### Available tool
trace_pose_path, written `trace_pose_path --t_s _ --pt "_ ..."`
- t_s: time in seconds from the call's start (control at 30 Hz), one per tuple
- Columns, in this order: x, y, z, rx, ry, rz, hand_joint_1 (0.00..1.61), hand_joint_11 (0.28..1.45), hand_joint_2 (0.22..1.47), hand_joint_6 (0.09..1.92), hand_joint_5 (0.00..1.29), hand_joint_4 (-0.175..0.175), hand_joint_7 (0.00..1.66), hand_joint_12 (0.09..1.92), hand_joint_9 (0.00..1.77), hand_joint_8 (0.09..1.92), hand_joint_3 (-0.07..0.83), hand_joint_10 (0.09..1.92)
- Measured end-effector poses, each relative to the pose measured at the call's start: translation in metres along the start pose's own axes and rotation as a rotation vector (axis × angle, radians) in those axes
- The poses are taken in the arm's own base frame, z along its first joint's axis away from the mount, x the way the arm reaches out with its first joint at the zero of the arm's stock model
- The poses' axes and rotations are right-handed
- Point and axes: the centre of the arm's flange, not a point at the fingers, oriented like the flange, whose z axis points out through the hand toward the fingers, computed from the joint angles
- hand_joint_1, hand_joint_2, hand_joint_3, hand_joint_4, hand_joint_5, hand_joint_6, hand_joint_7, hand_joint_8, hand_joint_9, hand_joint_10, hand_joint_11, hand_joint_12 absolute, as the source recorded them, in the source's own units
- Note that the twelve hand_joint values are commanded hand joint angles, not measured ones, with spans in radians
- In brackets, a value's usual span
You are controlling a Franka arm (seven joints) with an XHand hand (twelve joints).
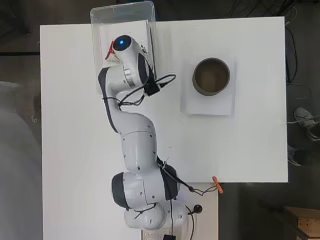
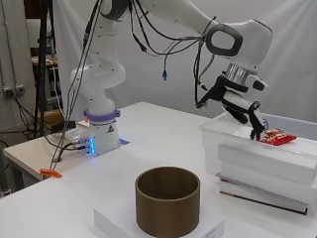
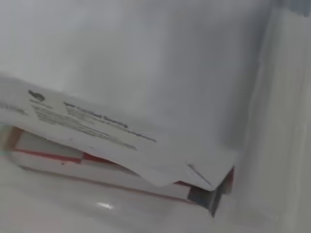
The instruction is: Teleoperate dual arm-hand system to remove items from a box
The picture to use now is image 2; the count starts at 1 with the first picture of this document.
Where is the brown round tub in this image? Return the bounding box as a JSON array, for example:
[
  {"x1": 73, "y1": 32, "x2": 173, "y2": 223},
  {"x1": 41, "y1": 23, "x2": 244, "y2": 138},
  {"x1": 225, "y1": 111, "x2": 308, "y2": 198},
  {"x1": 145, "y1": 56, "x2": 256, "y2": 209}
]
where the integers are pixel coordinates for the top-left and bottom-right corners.
[{"x1": 135, "y1": 166, "x2": 201, "y2": 238}]

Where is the black tripod stand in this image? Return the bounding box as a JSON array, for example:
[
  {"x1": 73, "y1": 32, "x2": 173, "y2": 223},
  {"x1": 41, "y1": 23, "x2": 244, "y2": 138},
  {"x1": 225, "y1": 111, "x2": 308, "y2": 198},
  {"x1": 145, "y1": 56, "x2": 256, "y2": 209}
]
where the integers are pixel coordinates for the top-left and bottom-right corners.
[{"x1": 33, "y1": 0, "x2": 56, "y2": 138}]

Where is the clear plastic box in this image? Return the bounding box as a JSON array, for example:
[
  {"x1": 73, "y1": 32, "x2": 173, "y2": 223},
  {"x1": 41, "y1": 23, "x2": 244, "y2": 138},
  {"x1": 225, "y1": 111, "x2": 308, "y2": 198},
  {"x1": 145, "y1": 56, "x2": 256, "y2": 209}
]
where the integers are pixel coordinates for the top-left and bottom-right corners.
[{"x1": 198, "y1": 111, "x2": 317, "y2": 186}]

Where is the orange clamp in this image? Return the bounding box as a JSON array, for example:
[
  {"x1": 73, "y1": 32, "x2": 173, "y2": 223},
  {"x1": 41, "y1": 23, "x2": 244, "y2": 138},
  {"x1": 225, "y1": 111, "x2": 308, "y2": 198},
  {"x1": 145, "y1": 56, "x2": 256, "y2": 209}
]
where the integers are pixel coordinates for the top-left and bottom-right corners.
[{"x1": 39, "y1": 168, "x2": 63, "y2": 179}]

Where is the red snack packet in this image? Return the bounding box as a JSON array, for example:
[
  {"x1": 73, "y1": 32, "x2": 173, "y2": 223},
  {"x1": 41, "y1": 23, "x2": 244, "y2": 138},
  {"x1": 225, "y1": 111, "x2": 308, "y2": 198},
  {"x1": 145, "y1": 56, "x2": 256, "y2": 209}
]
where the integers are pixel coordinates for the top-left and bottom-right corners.
[{"x1": 257, "y1": 128, "x2": 298, "y2": 147}]

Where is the white flat box stand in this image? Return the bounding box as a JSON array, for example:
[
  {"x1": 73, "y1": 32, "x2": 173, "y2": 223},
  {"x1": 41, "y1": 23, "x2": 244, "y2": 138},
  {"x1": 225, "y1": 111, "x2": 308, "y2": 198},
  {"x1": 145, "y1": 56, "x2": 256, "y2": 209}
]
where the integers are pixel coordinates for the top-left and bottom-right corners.
[
  {"x1": 93, "y1": 206, "x2": 226, "y2": 238},
  {"x1": 217, "y1": 140, "x2": 317, "y2": 186},
  {"x1": 219, "y1": 162, "x2": 317, "y2": 206}
]

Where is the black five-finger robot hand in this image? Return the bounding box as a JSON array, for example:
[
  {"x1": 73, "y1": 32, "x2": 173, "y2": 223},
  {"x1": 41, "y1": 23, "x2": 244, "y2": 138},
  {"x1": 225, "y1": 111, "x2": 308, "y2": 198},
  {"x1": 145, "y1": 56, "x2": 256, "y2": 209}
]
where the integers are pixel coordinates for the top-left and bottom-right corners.
[{"x1": 196, "y1": 74, "x2": 269, "y2": 142}]

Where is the grey wall outlet box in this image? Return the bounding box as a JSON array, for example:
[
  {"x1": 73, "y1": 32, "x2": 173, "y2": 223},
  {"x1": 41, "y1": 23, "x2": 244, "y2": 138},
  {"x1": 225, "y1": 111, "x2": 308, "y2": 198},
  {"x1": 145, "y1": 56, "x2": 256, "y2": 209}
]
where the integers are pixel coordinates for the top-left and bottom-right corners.
[{"x1": 3, "y1": 84, "x2": 26, "y2": 97}]

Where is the brown cardboard box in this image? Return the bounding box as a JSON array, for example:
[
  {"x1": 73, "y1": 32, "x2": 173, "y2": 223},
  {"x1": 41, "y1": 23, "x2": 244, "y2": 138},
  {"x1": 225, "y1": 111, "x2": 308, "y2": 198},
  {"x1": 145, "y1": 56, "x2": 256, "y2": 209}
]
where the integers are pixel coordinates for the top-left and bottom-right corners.
[{"x1": 39, "y1": 108, "x2": 65, "y2": 127}]

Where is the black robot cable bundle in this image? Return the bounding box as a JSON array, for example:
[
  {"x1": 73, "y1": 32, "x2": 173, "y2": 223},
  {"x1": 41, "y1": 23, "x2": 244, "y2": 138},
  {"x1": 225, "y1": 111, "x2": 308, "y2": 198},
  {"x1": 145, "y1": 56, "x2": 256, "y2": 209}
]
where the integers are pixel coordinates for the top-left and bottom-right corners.
[{"x1": 128, "y1": 0, "x2": 218, "y2": 107}]

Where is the book with dark cover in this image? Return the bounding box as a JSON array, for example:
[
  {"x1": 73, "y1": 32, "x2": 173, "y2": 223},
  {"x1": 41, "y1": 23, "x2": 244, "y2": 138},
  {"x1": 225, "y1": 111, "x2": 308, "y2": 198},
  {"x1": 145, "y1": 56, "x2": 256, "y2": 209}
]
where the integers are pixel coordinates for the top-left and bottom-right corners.
[{"x1": 216, "y1": 173, "x2": 310, "y2": 216}]

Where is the white hanging sheet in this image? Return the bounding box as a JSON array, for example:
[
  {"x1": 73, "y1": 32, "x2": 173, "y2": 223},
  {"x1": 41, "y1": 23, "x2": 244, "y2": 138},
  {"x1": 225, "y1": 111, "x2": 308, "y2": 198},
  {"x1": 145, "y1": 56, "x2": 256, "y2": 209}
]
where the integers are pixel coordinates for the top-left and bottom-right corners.
[{"x1": 53, "y1": 0, "x2": 317, "y2": 123}]

